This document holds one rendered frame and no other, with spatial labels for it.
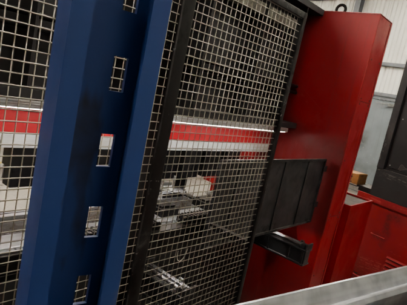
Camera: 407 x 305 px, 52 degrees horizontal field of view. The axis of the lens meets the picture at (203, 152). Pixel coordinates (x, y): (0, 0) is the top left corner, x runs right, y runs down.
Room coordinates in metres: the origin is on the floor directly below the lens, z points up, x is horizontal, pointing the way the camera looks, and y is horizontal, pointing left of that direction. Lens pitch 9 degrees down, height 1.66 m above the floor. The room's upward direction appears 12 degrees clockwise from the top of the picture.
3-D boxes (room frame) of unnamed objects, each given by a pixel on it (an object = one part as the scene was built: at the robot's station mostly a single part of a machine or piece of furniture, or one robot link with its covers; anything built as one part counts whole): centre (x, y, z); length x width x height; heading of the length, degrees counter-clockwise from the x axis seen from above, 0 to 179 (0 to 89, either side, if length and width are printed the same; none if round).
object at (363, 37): (3.08, -0.65, 1.15); 0.85 x 0.25 x 2.30; 51
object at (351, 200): (3.38, -1.11, 0.50); 0.50 x 0.50 x 1.00; 51
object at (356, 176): (4.23, -1.57, 1.04); 0.30 x 0.26 x 0.12; 129
